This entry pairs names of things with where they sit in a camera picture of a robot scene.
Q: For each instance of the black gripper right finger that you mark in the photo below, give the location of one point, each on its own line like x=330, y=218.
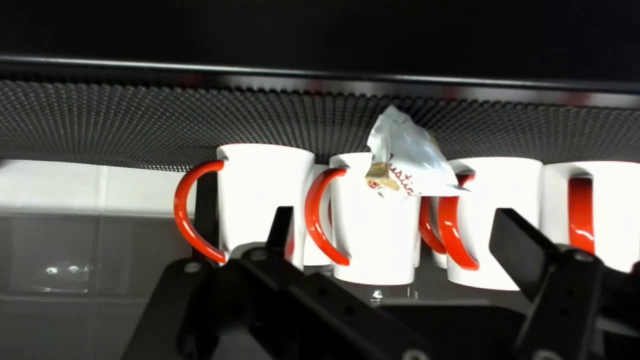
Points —
x=581, y=307

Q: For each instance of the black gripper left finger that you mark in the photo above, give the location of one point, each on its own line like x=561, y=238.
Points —
x=267, y=312

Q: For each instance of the black mesh shelf liner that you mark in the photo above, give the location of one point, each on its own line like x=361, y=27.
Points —
x=133, y=121

